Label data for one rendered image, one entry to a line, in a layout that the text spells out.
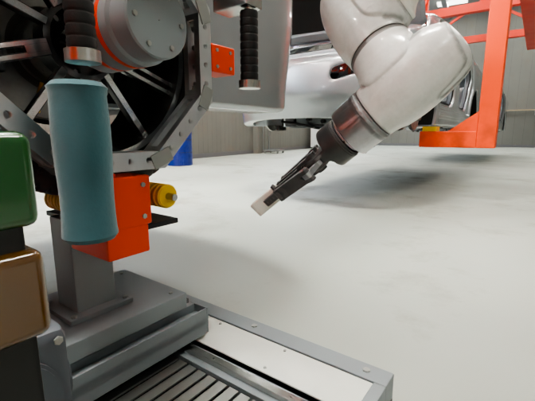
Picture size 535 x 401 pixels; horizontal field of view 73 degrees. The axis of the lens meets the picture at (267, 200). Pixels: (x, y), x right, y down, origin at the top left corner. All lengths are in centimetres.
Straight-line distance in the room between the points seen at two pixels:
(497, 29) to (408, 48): 358
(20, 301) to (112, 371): 78
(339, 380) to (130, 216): 62
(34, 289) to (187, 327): 89
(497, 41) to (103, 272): 380
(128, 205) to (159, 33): 35
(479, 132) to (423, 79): 350
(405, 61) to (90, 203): 52
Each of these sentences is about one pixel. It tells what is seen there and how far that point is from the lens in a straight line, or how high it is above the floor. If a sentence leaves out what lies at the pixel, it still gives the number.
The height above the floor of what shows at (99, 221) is 52.
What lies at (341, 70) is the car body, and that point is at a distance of 312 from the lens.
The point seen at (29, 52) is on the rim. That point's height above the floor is 81.
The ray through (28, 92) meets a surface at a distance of 102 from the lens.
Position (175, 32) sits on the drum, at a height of 84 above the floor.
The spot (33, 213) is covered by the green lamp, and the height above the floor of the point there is 63.
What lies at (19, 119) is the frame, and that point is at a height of 68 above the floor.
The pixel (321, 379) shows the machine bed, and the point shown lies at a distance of 98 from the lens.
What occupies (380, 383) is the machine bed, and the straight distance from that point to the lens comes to 99.
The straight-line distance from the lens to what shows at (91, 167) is 64.
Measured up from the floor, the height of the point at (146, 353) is 13.
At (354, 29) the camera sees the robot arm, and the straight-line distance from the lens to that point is 64.
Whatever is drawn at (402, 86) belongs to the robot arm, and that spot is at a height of 72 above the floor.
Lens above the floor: 66
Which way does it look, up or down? 10 degrees down
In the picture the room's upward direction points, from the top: straight up
